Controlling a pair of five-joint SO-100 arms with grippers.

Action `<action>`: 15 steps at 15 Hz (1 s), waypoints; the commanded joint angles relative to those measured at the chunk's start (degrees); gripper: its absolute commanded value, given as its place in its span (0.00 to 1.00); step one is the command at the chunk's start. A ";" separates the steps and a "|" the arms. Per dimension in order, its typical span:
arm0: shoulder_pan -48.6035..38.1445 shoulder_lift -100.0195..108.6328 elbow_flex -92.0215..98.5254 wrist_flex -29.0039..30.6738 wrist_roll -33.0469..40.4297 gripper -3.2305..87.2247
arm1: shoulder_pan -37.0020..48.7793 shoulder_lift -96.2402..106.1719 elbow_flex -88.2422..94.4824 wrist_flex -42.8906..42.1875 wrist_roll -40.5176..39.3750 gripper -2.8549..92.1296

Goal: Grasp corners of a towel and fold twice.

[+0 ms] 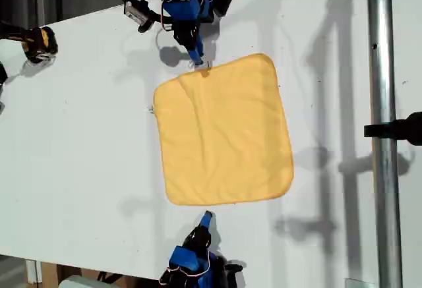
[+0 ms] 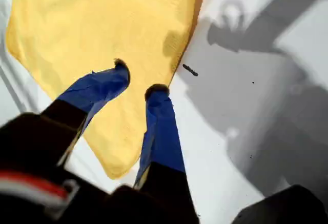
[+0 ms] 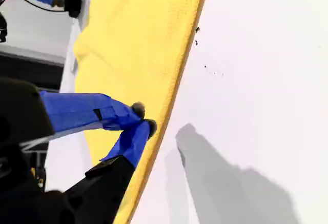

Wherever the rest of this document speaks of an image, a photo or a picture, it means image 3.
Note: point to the yellow towel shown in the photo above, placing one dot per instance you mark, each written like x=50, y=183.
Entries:
x=133, y=49

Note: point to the yellow and black power tool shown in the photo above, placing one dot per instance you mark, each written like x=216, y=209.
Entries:
x=39, y=181

